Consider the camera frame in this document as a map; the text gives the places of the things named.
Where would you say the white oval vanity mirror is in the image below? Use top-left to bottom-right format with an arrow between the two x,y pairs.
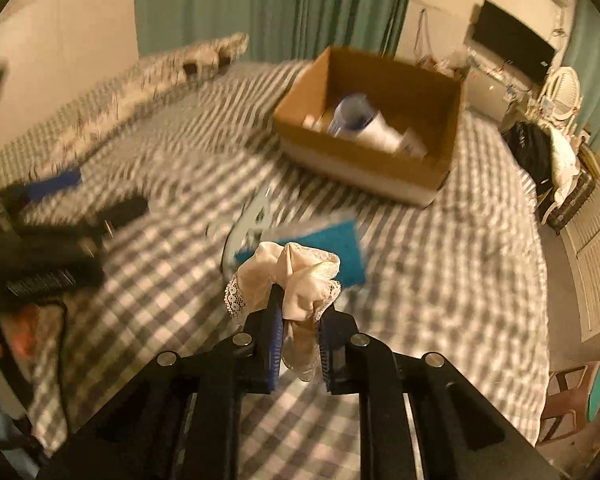
539,66 -> 583,122

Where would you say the patterned white pillow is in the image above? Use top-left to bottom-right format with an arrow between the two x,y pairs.
35,32 -> 249,176

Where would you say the green curtain left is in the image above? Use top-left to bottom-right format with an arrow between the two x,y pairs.
134,0 -> 408,63

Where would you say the beige lace cloth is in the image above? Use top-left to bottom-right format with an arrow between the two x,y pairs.
224,242 -> 341,382

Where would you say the brown cardboard box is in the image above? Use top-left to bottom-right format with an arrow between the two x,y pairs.
274,46 -> 463,207

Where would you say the white louvered wardrobe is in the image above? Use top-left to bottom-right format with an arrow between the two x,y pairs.
562,150 -> 600,341

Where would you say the grey checkered bed sheet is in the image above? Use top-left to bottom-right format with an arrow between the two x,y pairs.
0,62 -> 549,479

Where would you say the green curtain right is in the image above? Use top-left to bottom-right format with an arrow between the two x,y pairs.
562,0 -> 600,148

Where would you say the blue card pack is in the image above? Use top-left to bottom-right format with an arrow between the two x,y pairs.
260,214 -> 366,288

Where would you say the brown stool teal seat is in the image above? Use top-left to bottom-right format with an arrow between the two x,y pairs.
538,361 -> 600,445

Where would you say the white blue round bottle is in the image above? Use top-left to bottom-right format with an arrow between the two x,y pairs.
327,94 -> 402,153

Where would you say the white curved plastic hanger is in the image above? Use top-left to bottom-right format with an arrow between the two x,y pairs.
206,185 -> 273,281

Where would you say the green curtain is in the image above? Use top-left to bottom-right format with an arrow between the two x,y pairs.
134,0 -> 408,63
562,0 -> 600,148

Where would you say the black wall television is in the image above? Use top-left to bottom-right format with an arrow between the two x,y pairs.
471,0 -> 556,84

